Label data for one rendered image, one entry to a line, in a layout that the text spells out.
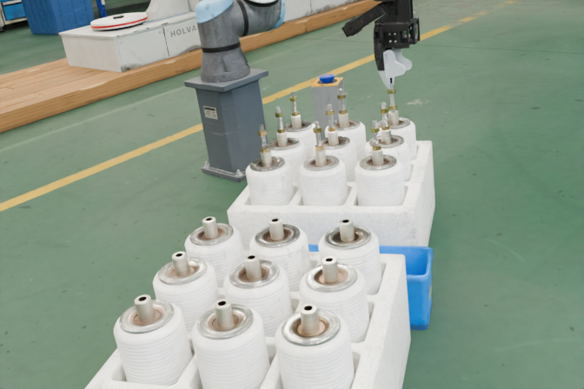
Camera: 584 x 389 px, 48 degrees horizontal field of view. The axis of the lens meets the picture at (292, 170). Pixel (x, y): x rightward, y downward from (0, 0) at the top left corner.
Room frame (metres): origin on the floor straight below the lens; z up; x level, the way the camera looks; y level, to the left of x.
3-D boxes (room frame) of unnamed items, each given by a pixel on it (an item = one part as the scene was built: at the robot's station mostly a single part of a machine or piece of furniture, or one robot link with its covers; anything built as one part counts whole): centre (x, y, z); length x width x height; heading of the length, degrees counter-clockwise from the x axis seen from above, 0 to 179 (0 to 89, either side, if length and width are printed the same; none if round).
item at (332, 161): (1.25, -0.06, 0.25); 0.08 x 0.08 x 0.01
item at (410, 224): (1.36, -0.10, 0.09); 0.39 x 0.39 x 0.18; 71
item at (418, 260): (1.08, -0.09, 0.06); 0.30 x 0.11 x 0.12; 72
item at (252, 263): (0.85, 0.08, 0.26); 0.02 x 0.02 x 0.03
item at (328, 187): (1.25, -0.06, 0.16); 0.10 x 0.10 x 0.18
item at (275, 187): (1.29, 0.05, 0.16); 0.10 x 0.10 x 0.18
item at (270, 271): (0.85, 0.08, 0.25); 0.08 x 0.08 x 0.01
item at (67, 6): (5.83, 1.80, 0.19); 0.50 x 0.41 x 0.37; 48
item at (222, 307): (0.74, 0.12, 0.26); 0.02 x 0.02 x 0.03
